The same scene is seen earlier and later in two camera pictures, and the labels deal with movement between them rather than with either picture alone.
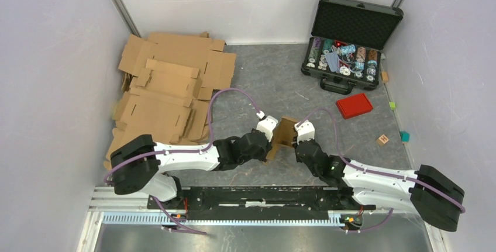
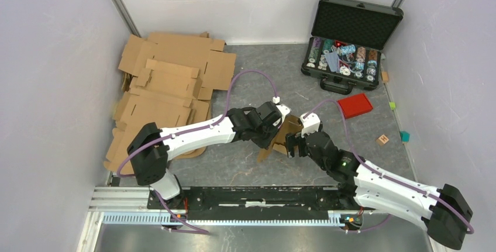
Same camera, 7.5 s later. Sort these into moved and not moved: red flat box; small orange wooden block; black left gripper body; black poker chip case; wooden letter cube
Moved: black left gripper body
Not moved: black poker chip case; wooden letter cube; small orange wooden block; red flat box
